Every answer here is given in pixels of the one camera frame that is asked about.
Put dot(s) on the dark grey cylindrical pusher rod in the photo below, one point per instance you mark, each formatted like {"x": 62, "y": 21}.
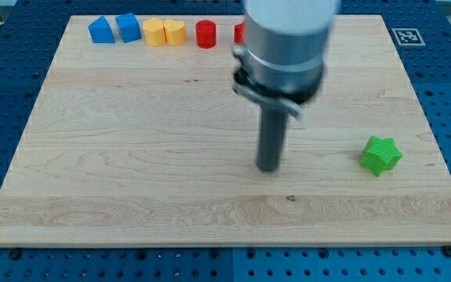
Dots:
{"x": 272, "y": 129}

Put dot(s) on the black silver tool clamp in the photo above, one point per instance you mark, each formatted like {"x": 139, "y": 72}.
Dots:
{"x": 280, "y": 87}

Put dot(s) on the green star block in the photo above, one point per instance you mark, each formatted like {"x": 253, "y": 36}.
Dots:
{"x": 380, "y": 155}

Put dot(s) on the red block behind arm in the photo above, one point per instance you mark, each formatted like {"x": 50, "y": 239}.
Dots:
{"x": 238, "y": 36}

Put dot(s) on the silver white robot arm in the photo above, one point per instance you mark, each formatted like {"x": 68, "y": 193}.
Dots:
{"x": 295, "y": 31}

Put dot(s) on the red cylinder block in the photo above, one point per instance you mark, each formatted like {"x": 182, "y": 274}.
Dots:
{"x": 205, "y": 34}

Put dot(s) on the yellow heart block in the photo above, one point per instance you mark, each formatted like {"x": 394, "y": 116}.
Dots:
{"x": 175, "y": 32}

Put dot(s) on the white fiducial marker tag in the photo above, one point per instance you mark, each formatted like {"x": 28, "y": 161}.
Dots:
{"x": 408, "y": 36}

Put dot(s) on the yellow hexagon block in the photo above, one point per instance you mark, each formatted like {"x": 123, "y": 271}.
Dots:
{"x": 154, "y": 32}

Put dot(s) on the wooden board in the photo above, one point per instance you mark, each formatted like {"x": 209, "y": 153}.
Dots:
{"x": 134, "y": 146}

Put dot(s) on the blue pentagon block right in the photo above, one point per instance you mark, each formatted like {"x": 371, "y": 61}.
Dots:
{"x": 128, "y": 26}

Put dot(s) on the blue pentagon block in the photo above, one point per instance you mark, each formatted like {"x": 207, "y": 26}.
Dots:
{"x": 100, "y": 31}
{"x": 128, "y": 26}

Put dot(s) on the blue pentagon block left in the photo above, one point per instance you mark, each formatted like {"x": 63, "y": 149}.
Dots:
{"x": 100, "y": 31}

